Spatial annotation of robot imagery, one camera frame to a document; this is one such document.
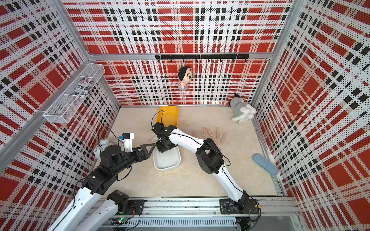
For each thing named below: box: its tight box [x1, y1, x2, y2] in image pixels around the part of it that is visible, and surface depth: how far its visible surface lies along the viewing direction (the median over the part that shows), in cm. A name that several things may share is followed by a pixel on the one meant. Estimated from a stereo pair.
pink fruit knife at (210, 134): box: [204, 127, 218, 145], surface depth 106 cm
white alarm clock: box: [93, 138, 114, 160], surface depth 88 cm
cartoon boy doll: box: [178, 66, 194, 91], surface depth 94 cm
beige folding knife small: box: [215, 127, 221, 140], surface depth 106 cm
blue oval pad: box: [251, 153, 279, 176], surface depth 89 cm
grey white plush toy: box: [228, 92, 257, 125], surface depth 109 cm
